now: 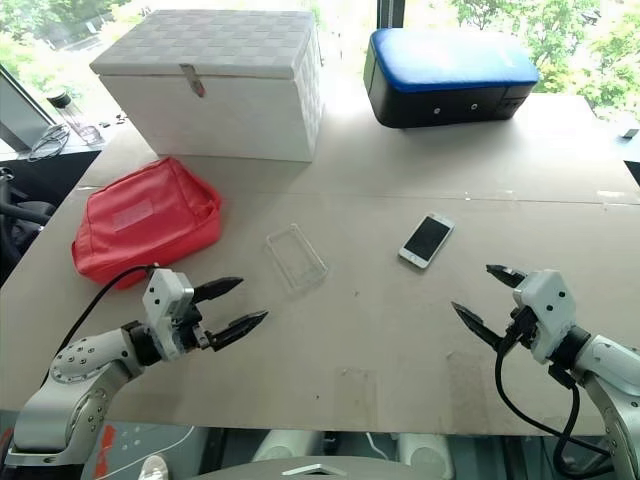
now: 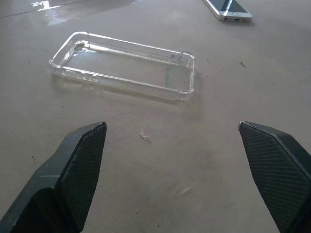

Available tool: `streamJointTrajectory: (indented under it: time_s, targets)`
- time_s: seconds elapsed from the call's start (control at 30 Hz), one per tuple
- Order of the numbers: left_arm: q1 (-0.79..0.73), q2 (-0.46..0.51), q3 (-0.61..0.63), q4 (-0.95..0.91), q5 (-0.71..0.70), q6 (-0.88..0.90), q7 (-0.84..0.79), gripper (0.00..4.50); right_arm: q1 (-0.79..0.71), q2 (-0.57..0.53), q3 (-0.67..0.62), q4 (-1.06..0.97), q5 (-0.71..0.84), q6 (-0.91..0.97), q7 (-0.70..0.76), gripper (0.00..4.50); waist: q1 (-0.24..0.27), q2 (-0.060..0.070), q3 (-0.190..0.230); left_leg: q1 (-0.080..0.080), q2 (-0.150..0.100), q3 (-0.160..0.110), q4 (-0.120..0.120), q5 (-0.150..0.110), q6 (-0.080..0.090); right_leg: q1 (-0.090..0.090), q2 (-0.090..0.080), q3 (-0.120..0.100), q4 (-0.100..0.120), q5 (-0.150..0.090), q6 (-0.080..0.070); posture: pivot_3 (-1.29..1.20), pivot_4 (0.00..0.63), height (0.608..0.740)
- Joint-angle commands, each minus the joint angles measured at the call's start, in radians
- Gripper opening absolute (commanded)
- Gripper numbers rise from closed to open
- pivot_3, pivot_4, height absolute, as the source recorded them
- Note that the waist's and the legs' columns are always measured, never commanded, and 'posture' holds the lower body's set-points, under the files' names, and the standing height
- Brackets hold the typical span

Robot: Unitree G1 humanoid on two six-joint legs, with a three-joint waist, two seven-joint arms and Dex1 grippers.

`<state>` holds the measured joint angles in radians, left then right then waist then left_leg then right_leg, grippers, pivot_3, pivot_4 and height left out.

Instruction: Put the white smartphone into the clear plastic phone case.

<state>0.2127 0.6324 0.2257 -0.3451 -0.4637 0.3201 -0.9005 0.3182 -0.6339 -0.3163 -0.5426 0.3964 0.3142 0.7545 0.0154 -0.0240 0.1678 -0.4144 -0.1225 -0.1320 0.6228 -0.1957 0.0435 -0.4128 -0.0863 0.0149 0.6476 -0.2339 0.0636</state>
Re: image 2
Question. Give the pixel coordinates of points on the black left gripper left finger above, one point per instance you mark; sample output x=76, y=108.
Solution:
x=60, y=184

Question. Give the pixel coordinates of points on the white smartphone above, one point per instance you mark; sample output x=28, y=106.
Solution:
x=230, y=9

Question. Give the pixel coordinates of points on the clear plastic phone case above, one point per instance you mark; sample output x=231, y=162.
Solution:
x=121, y=70

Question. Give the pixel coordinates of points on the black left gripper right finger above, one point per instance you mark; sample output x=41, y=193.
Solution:
x=279, y=174

